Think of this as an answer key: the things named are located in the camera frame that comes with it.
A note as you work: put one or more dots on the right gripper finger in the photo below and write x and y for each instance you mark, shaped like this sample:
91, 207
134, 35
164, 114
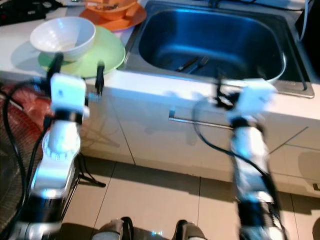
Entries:
220, 86

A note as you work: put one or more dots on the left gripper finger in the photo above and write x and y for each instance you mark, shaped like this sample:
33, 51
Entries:
56, 66
100, 77

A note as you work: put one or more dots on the steel fork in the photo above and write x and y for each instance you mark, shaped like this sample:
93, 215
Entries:
201, 62

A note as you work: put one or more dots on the white bowl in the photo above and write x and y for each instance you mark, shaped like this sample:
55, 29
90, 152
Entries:
62, 35

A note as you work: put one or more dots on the steel knife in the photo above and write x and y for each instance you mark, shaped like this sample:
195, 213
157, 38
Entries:
187, 63

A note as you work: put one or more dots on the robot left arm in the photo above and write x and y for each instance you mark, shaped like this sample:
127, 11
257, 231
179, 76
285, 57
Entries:
62, 145

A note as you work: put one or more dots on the green plate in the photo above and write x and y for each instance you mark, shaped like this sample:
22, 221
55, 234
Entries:
105, 52

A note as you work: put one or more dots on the red plastic bag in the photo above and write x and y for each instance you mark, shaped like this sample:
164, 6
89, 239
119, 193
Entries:
30, 107

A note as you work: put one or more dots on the steel sink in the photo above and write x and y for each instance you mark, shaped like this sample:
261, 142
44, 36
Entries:
215, 35

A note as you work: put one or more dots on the white door with black knob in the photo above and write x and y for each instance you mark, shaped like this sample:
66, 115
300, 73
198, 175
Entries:
110, 135

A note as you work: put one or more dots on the orange plate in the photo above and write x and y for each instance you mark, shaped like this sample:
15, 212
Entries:
132, 21

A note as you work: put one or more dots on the orange bowl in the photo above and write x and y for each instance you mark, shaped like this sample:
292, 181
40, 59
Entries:
112, 11

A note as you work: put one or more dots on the robot right leg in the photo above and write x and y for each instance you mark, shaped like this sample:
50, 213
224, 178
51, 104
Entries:
189, 231

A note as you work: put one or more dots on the robot leg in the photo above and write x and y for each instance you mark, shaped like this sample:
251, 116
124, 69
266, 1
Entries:
189, 231
114, 230

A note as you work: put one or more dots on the robot left leg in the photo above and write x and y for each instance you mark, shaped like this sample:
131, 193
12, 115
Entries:
114, 230

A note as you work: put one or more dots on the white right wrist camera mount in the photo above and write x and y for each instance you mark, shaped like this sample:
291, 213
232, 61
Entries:
259, 99

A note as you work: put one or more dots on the black metal frame stand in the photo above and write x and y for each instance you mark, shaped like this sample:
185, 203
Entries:
87, 172

